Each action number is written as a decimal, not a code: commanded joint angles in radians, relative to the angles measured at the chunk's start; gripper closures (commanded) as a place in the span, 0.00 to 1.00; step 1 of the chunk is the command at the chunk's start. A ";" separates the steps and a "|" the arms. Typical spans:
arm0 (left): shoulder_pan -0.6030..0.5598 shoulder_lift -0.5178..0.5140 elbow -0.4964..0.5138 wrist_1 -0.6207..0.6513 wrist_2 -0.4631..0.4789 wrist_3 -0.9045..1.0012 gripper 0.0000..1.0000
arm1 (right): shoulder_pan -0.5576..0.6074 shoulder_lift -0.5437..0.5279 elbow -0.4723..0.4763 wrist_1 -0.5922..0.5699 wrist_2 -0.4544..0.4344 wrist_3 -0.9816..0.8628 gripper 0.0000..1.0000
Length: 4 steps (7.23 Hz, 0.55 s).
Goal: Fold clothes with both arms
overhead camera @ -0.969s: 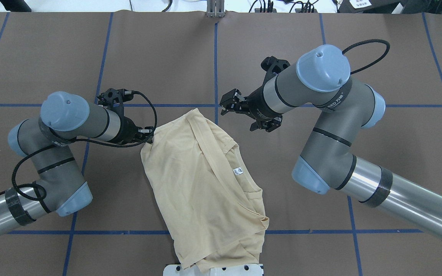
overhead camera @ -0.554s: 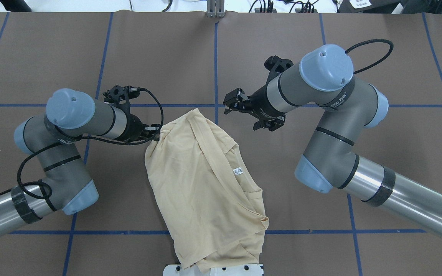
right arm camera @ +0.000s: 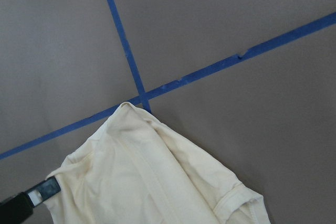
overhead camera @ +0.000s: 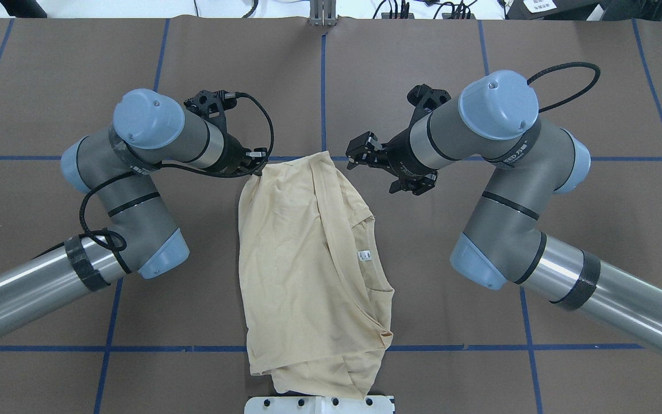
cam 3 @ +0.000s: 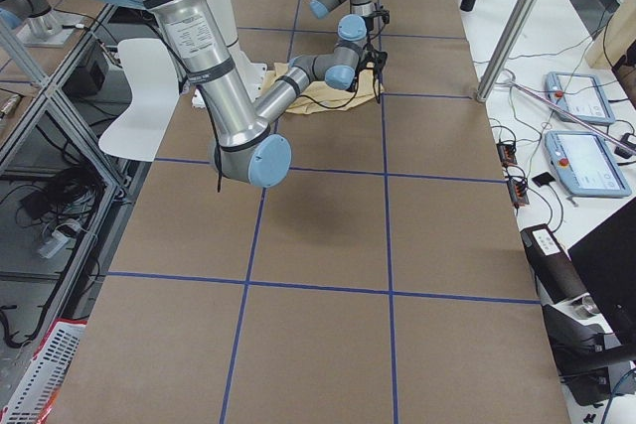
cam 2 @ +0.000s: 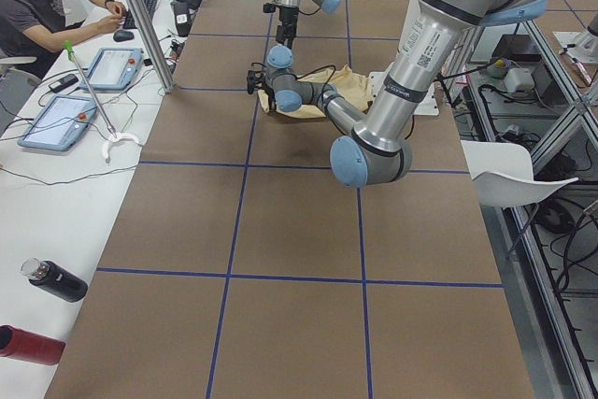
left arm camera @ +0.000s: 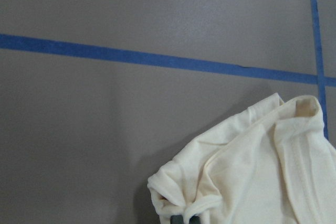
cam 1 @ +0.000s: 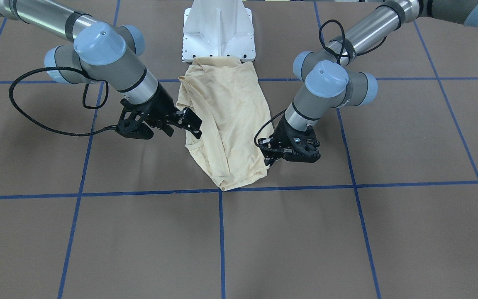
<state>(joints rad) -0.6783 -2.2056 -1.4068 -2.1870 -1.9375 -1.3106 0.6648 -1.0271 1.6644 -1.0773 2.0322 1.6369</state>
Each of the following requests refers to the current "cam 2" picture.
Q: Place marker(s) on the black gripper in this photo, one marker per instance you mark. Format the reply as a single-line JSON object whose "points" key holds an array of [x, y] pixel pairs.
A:
{"points": [[285, 17]]}

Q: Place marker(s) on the cream long-sleeve printed shirt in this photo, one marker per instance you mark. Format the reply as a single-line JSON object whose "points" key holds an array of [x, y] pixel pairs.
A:
{"points": [[354, 87]]}

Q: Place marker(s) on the black computer mouse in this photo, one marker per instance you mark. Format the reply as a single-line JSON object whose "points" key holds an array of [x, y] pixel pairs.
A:
{"points": [[123, 35]]}

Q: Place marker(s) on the upper teach pendant tablet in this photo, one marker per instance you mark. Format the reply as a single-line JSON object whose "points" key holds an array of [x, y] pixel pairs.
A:
{"points": [[114, 69]]}

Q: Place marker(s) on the teach pendant tablet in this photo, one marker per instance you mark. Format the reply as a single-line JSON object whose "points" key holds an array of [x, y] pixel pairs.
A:
{"points": [[60, 124], [114, 69]]}

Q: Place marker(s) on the reacher stick with white hook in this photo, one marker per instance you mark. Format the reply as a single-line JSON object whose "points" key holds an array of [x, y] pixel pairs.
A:
{"points": [[114, 136]]}

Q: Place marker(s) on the lower teach pendant tablet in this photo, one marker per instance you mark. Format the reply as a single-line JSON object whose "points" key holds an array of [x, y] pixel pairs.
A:
{"points": [[60, 124]]}

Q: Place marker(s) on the seated person in grey shirt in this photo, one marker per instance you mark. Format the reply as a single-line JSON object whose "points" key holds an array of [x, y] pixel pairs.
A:
{"points": [[37, 28]]}

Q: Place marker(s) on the black water bottle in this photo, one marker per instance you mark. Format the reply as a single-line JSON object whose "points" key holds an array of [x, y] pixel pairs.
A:
{"points": [[52, 278]]}

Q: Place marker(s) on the red bottle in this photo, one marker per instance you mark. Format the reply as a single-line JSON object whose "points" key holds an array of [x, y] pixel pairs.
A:
{"points": [[29, 347]]}

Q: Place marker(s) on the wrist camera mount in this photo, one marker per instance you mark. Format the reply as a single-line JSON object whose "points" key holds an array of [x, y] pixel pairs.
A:
{"points": [[270, 8], [256, 78]]}

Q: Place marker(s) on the aluminium frame post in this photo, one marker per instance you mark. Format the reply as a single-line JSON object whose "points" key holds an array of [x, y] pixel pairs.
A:
{"points": [[151, 42]]}

